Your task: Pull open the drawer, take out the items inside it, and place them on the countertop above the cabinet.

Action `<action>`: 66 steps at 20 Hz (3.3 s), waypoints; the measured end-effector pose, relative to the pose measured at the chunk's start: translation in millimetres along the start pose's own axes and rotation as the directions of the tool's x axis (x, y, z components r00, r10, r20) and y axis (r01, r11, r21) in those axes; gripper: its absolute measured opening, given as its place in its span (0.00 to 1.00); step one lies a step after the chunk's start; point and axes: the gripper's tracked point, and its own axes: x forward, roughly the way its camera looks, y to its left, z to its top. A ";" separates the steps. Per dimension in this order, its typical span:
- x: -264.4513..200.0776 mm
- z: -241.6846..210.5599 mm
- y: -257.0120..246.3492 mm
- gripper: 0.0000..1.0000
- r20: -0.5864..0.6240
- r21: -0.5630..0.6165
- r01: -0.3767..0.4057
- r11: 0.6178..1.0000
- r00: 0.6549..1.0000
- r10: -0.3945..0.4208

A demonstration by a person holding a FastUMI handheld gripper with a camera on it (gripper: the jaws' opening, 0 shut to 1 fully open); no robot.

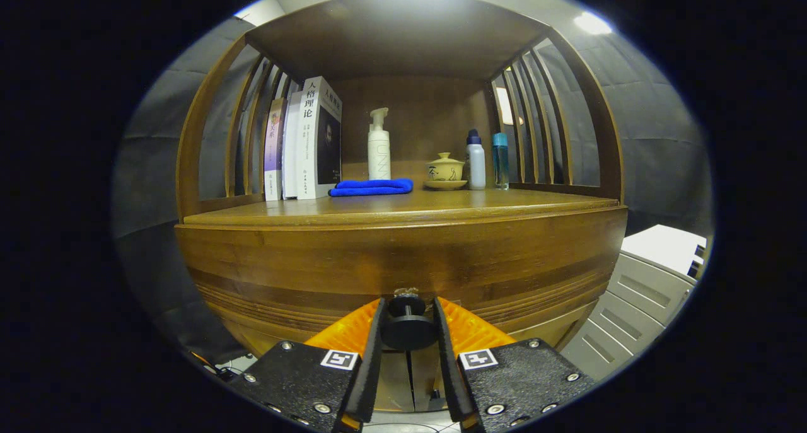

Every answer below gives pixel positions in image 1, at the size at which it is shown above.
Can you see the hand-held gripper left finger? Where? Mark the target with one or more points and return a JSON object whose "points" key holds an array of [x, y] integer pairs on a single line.
{"points": [[372, 370]]}

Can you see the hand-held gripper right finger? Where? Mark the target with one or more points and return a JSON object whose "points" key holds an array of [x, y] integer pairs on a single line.
{"points": [[446, 370]]}

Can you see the wooden drawer with black knob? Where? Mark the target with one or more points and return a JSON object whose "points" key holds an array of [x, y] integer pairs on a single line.
{"points": [[315, 263]]}

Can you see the wooden countertop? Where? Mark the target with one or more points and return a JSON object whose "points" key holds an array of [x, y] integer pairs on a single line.
{"points": [[441, 206]]}

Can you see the white filing cabinet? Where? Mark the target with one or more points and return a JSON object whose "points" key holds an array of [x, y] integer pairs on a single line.
{"points": [[656, 282]]}

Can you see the wooden slatted cabinet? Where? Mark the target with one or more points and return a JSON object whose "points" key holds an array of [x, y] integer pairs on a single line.
{"points": [[403, 36]]}

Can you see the blue folded cloth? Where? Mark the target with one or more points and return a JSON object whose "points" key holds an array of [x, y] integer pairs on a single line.
{"points": [[372, 187]]}

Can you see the beige lidded teacup with saucer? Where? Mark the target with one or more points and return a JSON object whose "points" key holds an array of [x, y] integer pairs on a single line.
{"points": [[445, 168]]}

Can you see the white bottle with dark cap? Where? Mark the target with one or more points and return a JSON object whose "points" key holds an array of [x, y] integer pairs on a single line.
{"points": [[476, 165]]}

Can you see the white pump bottle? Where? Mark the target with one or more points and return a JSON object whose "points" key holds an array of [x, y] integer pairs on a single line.
{"points": [[379, 155]]}

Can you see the teal transparent bottle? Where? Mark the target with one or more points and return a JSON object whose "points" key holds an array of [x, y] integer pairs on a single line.
{"points": [[500, 162]]}

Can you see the thin white book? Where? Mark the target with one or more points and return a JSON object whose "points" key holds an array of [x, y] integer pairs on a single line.
{"points": [[291, 149]]}

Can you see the thick white and black book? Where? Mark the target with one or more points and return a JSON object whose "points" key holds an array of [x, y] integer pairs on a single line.
{"points": [[309, 143]]}

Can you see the purple spine book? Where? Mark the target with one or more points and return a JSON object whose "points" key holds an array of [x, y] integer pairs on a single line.
{"points": [[274, 149]]}

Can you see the small ceiling light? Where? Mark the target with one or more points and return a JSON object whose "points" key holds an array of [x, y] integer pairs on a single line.
{"points": [[592, 23]]}

